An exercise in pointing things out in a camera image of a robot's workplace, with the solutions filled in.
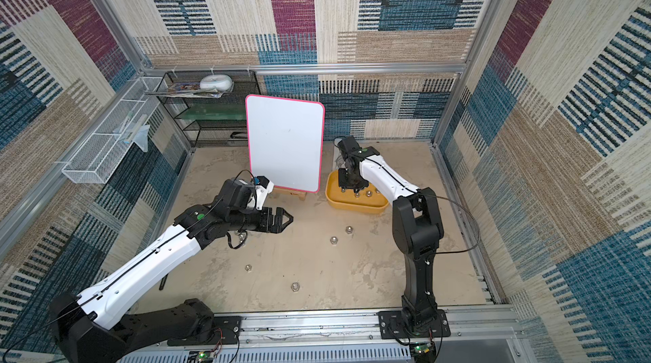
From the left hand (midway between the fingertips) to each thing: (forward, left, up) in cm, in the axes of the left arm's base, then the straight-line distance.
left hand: (281, 216), depth 75 cm
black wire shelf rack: (+53, +37, -7) cm, 65 cm away
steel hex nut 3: (-14, -3, -20) cm, 24 cm away
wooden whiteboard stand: (+17, -4, -14) cm, 23 cm away
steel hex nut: (+5, -21, -19) cm, 29 cm away
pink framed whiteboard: (+30, +2, +2) cm, 30 cm away
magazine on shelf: (+43, +34, +15) cm, 57 cm away
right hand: (+19, -21, -10) cm, 30 cm away
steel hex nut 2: (+1, -16, -19) cm, 24 cm away
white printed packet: (+38, -19, -18) cm, 46 cm away
